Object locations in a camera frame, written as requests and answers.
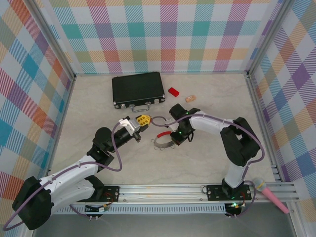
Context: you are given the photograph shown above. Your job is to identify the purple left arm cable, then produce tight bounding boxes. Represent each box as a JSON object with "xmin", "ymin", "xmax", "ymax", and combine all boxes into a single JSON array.
[{"xmin": 2, "ymin": 122, "xmax": 123, "ymax": 232}]

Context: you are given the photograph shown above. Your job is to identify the aluminium mounting rail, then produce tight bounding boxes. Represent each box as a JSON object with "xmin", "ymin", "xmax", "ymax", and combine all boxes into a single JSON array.
[{"xmin": 26, "ymin": 184, "xmax": 298, "ymax": 205}]

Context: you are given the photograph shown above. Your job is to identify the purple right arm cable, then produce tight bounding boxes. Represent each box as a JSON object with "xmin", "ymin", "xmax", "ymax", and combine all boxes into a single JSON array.
[{"xmin": 151, "ymin": 115, "xmax": 266, "ymax": 220}]

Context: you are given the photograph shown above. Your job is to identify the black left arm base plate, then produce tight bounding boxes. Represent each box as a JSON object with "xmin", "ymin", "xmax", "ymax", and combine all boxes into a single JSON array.
[{"xmin": 75, "ymin": 185, "xmax": 120, "ymax": 202}]

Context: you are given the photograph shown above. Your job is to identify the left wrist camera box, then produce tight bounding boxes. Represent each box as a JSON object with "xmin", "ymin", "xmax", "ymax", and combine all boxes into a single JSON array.
[{"xmin": 118, "ymin": 118, "xmax": 141, "ymax": 133}]

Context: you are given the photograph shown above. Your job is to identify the metal keyring band red sleeve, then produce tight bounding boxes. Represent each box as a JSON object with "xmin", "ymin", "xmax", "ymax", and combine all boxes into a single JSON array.
[{"xmin": 151, "ymin": 131, "xmax": 176, "ymax": 151}]

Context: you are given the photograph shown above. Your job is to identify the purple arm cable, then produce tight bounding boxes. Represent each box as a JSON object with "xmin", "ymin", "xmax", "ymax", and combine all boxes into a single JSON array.
[
  {"xmin": 2, "ymin": 122, "xmax": 123, "ymax": 232},
  {"xmin": 151, "ymin": 115, "xmax": 266, "ymax": 220}
]

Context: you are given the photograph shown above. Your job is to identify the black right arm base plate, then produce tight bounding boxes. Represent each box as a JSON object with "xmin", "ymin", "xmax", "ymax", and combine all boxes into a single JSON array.
[{"xmin": 206, "ymin": 184, "xmax": 252, "ymax": 201}]

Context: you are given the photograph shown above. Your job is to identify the aluminium side rail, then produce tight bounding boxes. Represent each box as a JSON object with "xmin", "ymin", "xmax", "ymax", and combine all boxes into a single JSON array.
[
  {"xmin": 245, "ymin": 74, "xmax": 285, "ymax": 183},
  {"xmin": 44, "ymin": 75, "xmax": 77, "ymax": 185}
]

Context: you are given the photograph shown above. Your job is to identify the black briefcase with metal handle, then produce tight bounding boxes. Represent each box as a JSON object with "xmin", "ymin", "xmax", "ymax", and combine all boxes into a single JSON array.
[{"xmin": 111, "ymin": 72, "xmax": 166, "ymax": 113}]

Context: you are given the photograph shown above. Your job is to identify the small wired connector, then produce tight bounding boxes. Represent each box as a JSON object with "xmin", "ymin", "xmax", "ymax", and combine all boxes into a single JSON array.
[{"xmin": 84, "ymin": 203, "xmax": 111, "ymax": 214}]

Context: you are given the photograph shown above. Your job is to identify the grey metal shelf panel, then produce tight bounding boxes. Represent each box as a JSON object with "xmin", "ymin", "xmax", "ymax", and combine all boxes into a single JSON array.
[{"xmin": 32, "ymin": 213, "xmax": 297, "ymax": 237}]

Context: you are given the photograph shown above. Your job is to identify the aluminium back rail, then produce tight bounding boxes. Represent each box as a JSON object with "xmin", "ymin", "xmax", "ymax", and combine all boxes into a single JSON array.
[{"xmin": 74, "ymin": 71, "xmax": 249, "ymax": 75}]

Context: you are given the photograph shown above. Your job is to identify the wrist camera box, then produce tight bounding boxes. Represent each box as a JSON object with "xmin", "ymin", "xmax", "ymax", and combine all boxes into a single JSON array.
[
  {"xmin": 164, "ymin": 118, "xmax": 179, "ymax": 129},
  {"xmin": 118, "ymin": 118, "xmax": 141, "ymax": 133}
]

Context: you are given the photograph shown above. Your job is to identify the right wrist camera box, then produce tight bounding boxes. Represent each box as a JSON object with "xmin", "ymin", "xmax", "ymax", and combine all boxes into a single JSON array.
[{"xmin": 164, "ymin": 118, "xmax": 179, "ymax": 129}]

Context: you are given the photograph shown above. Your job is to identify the aluminium frame post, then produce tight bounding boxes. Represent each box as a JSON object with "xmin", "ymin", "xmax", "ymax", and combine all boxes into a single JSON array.
[
  {"xmin": 246, "ymin": 0, "xmax": 294, "ymax": 79},
  {"xmin": 29, "ymin": 0, "xmax": 76, "ymax": 81}
]

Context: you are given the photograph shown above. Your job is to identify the wired connector with green light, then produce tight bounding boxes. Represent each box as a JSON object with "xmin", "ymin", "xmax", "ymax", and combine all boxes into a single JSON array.
[{"xmin": 226, "ymin": 201, "xmax": 246, "ymax": 215}]

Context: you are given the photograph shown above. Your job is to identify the slotted grey cable duct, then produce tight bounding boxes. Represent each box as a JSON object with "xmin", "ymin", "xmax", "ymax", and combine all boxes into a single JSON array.
[{"xmin": 53, "ymin": 203, "xmax": 228, "ymax": 214}]

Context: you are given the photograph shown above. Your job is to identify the pink microphone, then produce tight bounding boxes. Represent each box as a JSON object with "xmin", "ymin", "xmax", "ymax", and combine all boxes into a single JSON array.
[{"xmin": 254, "ymin": 178, "xmax": 289, "ymax": 214}]

